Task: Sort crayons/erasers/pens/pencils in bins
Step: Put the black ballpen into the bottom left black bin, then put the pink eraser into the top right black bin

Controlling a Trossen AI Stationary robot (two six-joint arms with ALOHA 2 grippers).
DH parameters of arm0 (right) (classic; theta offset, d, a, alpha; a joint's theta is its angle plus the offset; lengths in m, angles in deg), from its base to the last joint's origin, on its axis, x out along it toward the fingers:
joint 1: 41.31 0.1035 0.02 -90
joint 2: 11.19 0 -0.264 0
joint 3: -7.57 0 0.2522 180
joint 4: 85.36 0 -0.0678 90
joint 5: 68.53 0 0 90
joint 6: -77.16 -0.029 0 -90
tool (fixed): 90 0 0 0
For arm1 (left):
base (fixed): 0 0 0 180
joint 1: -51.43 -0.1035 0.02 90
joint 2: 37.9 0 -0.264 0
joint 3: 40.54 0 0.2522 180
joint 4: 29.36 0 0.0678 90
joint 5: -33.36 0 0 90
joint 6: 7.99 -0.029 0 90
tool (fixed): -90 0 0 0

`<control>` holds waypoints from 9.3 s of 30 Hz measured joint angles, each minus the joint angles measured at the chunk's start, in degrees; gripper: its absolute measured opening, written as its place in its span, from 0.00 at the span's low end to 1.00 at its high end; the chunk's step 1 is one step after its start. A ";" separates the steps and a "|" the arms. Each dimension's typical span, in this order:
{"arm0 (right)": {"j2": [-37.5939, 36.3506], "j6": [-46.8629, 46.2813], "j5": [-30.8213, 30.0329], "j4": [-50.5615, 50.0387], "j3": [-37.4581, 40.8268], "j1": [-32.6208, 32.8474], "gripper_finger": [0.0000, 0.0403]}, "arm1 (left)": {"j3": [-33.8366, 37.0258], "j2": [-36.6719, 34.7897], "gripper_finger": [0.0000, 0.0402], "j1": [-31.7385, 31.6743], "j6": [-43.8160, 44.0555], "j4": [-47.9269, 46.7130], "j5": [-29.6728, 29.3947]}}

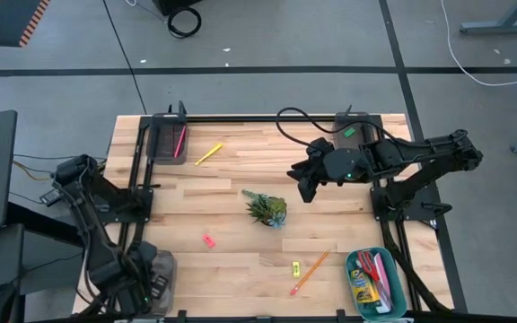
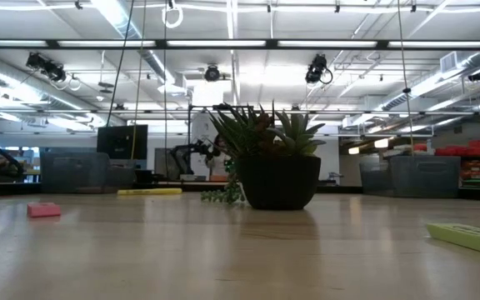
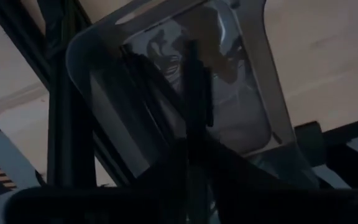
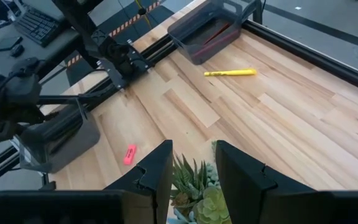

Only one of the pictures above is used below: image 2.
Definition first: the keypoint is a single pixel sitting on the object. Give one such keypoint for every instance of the black overhead device pair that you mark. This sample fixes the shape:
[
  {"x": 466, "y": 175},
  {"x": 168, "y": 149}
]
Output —
[{"x": 52, "y": 71}]

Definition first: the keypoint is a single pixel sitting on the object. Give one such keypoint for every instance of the black overhead frame bar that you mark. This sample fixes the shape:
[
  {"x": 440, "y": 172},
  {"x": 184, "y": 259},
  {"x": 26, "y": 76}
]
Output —
[{"x": 271, "y": 43}]

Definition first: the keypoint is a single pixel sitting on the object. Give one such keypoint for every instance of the black background robot arm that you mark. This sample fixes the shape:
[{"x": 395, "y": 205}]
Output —
[{"x": 181, "y": 156}]

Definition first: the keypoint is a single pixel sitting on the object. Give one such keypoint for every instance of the potted succulent plant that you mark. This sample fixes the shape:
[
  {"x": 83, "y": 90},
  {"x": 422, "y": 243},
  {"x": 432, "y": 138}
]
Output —
[{"x": 279, "y": 183}]

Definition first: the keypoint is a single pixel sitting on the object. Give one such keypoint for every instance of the yellow eraser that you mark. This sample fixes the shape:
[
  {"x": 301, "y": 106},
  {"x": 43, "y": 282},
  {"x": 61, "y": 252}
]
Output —
[{"x": 473, "y": 239}]

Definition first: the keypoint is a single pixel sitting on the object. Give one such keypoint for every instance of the dark clear plastic bin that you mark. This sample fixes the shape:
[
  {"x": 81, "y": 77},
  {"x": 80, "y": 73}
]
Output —
[
  {"x": 423, "y": 177},
  {"x": 73, "y": 171}
]

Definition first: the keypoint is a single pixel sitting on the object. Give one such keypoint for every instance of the shelf with red bins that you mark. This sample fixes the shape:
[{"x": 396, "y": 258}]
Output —
[{"x": 479, "y": 146}]

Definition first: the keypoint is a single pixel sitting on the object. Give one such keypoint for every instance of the small pink eraser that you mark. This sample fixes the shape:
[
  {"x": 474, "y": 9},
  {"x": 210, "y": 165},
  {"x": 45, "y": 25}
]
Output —
[{"x": 44, "y": 210}]

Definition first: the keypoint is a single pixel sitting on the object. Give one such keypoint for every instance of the black monitor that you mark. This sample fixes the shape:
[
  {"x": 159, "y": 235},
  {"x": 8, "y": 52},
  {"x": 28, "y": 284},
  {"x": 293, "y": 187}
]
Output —
[{"x": 121, "y": 141}]

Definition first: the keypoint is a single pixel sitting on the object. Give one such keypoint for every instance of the yellow highlighter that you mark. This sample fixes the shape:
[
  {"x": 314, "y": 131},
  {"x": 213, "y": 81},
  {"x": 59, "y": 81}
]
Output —
[{"x": 148, "y": 191}]

